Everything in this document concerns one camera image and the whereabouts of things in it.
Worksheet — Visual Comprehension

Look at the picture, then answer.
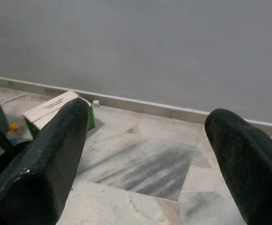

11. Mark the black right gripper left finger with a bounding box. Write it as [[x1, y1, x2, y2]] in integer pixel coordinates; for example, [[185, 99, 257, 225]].
[[0, 97, 90, 225]]

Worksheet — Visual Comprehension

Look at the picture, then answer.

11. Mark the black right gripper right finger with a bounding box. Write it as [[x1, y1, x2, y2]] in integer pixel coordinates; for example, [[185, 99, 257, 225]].
[[204, 108, 272, 225]]

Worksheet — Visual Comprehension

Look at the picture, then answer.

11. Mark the black round stand base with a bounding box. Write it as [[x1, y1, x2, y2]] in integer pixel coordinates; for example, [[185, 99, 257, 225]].
[[0, 114, 35, 187]]

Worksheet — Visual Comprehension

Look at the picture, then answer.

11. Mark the green and white cardboard box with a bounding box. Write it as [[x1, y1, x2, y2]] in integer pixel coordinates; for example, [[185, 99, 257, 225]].
[[22, 90, 96, 139]]

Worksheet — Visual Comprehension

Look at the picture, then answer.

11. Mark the thin white cable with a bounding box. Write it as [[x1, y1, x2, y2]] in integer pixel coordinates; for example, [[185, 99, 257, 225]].
[[0, 93, 31, 107]]

